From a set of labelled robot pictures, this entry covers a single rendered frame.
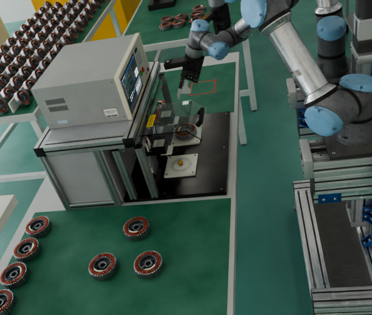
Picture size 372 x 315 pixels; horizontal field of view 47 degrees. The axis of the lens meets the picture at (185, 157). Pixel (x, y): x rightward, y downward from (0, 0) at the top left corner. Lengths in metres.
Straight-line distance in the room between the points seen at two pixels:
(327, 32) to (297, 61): 0.53
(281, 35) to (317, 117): 0.28
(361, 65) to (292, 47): 0.40
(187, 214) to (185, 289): 0.37
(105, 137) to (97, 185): 0.27
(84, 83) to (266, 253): 1.45
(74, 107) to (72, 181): 0.33
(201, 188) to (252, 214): 0.96
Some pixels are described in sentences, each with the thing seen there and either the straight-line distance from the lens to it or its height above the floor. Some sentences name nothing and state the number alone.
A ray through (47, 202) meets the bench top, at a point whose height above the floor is 0.75.
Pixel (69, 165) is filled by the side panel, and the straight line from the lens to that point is 1.91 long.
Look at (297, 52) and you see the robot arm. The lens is 1.45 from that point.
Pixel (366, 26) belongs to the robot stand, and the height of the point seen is 1.35.
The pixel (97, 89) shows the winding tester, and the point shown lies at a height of 1.28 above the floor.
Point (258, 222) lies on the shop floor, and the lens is 2.77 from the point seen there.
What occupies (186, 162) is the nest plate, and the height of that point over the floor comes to 0.78.
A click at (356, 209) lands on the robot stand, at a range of 2.21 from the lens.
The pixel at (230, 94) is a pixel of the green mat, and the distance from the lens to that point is 2.57.
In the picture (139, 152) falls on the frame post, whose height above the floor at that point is 1.03.
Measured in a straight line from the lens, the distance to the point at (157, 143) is 1.99.
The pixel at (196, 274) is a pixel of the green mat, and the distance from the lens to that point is 1.63.
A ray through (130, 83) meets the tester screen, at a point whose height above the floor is 1.23.
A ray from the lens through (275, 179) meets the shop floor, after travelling 3.05.
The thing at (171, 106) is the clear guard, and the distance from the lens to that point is 1.95.
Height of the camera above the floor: 2.03
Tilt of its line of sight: 37 degrees down
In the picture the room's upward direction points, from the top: 15 degrees counter-clockwise
